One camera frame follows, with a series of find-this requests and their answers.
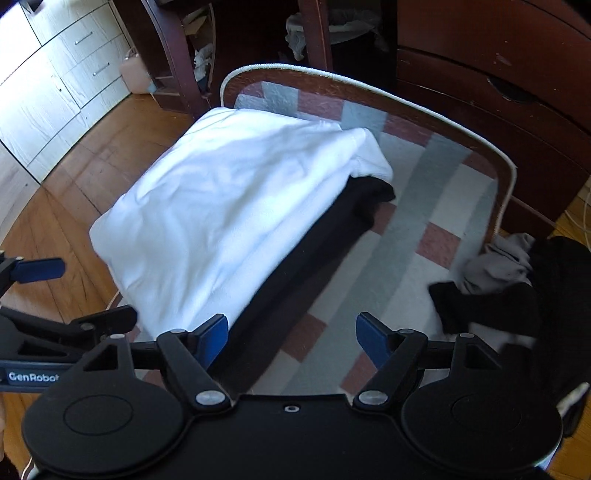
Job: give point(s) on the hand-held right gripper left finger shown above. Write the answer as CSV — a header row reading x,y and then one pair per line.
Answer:
x,y
214,337

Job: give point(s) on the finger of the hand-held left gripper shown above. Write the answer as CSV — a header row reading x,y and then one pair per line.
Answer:
x,y
39,270
111,318

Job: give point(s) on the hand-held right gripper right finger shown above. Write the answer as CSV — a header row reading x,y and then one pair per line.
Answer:
x,y
374,339

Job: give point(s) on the light grey sweatshirt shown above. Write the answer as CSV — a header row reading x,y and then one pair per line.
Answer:
x,y
221,207

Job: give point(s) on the black clothes pile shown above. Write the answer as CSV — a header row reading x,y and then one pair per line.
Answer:
x,y
554,300

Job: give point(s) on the black folded garment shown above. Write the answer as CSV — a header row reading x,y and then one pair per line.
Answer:
x,y
300,258

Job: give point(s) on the grey cloth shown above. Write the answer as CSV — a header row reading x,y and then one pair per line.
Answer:
x,y
494,272

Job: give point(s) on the checkered rug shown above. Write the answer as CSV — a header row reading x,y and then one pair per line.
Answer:
x,y
415,194

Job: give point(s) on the white drawer cabinet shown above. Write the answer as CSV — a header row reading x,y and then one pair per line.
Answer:
x,y
55,92

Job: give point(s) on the pink container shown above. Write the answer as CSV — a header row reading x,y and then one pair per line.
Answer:
x,y
136,74

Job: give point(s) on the crumpled plastic bags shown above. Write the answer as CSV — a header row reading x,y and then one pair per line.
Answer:
x,y
203,60

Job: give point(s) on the dark wooden desk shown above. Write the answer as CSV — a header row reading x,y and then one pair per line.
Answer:
x,y
485,69

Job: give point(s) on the trash bin with plastic liner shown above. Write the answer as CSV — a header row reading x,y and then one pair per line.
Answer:
x,y
351,23

